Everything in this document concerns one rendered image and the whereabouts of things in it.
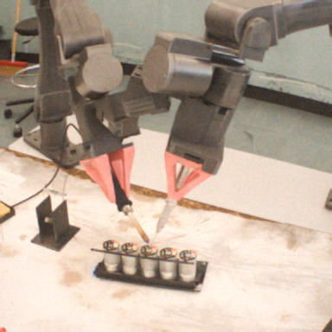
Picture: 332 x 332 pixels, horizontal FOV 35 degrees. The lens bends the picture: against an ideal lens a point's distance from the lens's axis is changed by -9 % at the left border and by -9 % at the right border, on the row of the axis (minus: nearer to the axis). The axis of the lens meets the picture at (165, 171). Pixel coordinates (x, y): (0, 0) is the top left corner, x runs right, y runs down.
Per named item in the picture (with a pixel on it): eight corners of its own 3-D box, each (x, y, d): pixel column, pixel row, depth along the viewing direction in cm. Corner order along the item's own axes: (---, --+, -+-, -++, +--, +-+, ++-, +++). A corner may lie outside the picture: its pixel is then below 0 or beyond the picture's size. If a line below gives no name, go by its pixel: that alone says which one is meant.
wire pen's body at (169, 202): (165, 230, 78) (194, 165, 72) (154, 226, 78) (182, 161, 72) (166, 224, 79) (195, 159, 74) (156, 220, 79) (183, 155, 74)
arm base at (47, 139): (63, 135, 109) (92, 124, 113) (18, 109, 121) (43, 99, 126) (67, 170, 113) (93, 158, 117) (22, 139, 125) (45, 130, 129)
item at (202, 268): (95, 280, 83) (95, 275, 82) (108, 253, 89) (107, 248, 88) (200, 296, 80) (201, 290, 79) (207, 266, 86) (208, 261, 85)
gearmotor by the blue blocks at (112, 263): (107, 264, 84) (105, 238, 82) (123, 267, 84) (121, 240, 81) (103, 274, 82) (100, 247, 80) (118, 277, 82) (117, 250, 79)
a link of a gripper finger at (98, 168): (151, 193, 84) (134, 130, 83) (109, 207, 80) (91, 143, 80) (131, 194, 90) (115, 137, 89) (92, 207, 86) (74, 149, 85)
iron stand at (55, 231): (76, 252, 94) (86, 198, 95) (51, 252, 86) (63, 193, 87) (47, 243, 96) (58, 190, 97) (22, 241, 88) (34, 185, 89)
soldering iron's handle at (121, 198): (130, 209, 85) (93, 148, 91) (134, 200, 83) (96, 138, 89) (117, 213, 84) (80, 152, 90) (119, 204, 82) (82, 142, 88)
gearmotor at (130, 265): (125, 267, 84) (123, 240, 81) (141, 270, 83) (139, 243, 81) (121, 277, 82) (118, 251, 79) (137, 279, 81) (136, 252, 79)
